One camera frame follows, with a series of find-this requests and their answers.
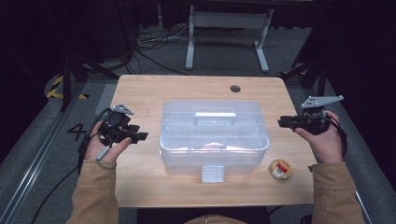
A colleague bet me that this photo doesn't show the tangle of black floor cables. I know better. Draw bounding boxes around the tangle of black floor cables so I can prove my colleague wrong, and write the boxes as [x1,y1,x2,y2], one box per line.
[133,23,191,77]

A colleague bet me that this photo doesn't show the person's dark trousers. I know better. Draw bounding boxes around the person's dark trousers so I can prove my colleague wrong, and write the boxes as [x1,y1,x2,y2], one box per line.
[136,206,273,224]

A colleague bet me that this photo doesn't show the person's right hand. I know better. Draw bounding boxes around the person's right hand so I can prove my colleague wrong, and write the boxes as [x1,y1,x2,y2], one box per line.
[293,110,344,165]

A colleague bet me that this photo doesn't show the white metal desk frame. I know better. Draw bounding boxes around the white metal desk frame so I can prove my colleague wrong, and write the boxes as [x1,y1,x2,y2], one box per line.
[185,4,275,74]

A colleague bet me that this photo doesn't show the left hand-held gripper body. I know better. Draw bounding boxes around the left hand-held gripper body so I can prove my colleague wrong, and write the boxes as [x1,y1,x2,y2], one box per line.
[99,104,141,147]

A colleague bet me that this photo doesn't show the clear plastic storage box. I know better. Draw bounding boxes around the clear plastic storage box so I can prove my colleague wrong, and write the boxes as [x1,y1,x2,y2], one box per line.
[159,99,271,184]

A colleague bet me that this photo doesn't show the black metal stand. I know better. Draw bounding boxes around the black metal stand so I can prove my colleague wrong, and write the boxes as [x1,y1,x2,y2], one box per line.
[277,57,329,98]
[60,52,120,113]

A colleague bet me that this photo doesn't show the hand-held gripper black cable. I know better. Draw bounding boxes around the hand-held gripper black cable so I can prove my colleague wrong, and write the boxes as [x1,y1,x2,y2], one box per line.
[323,114,348,159]
[30,106,113,224]

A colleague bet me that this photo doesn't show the left hand-held gripper black cable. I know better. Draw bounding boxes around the left hand-held gripper black cable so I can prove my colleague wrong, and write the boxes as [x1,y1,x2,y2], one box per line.
[30,106,113,224]

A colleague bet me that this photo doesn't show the person's left hand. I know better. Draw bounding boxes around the person's left hand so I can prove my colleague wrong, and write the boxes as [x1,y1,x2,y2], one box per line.
[84,121,132,165]

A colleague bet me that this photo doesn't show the grey wrist strap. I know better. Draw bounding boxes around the grey wrist strap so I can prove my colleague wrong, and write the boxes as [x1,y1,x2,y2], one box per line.
[94,144,118,171]

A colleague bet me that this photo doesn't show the aluminium floor rail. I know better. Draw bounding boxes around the aluminium floor rail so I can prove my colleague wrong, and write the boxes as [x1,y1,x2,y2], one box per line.
[354,189,375,224]
[0,81,88,224]

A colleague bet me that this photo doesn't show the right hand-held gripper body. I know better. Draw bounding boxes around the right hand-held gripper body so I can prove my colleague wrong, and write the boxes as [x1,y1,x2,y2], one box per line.
[292,94,345,136]

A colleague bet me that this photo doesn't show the right hand-held gripper black cable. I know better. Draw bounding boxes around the right hand-held gripper black cable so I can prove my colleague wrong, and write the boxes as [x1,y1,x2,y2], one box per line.
[323,114,348,159]

